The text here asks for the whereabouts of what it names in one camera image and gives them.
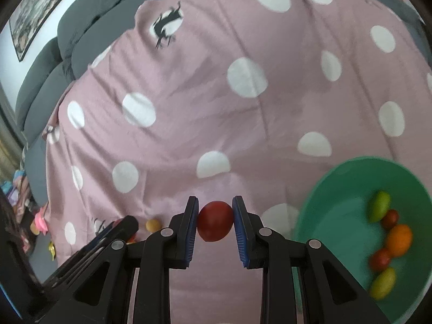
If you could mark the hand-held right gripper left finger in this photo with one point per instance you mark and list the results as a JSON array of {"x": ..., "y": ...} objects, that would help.
[{"x": 191, "y": 233}]

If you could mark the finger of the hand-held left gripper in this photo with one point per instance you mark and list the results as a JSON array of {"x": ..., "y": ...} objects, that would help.
[
  {"x": 87, "y": 246},
  {"x": 130, "y": 226}
]

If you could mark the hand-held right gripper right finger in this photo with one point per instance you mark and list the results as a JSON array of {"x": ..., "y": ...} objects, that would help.
[{"x": 240, "y": 233}]

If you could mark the green plastic bowl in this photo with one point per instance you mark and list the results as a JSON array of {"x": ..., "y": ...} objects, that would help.
[{"x": 337, "y": 216}]

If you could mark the small red tomato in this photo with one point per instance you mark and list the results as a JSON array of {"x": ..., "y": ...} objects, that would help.
[
  {"x": 379, "y": 260},
  {"x": 389, "y": 220}
]

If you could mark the green fruit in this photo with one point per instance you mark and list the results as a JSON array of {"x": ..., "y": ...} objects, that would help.
[{"x": 379, "y": 206}]

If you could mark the yellow-green fruit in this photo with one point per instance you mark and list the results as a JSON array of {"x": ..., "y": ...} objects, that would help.
[{"x": 383, "y": 283}]

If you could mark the orange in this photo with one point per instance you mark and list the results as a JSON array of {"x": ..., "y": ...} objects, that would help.
[{"x": 400, "y": 239}]

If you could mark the tan round fruit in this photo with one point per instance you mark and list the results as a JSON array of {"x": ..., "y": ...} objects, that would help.
[{"x": 152, "y": 224}]

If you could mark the yellow toy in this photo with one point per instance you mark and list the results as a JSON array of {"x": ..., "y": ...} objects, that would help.
[{"x": 51, "y": 249}]

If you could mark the pink plush toy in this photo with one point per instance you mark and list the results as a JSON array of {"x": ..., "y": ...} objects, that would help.
[{"x": 40, "y": 223}]

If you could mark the colourful folded cloths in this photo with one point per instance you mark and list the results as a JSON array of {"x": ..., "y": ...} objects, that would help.
[{"x": 17, "y": 189}]

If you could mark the pink polka dot blanket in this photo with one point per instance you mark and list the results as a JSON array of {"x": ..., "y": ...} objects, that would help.
[{"x": 236, "y": 125}]

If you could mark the beige curtain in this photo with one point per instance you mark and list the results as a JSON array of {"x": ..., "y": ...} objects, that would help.
[{"x": 8, "y": 152}]

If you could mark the grey sofa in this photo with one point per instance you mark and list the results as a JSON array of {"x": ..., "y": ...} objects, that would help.
[{"x": 84, "y": 40}]

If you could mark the black framed wall picture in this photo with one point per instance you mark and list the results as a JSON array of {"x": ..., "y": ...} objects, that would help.
[{"x": 33, "y": 13}]

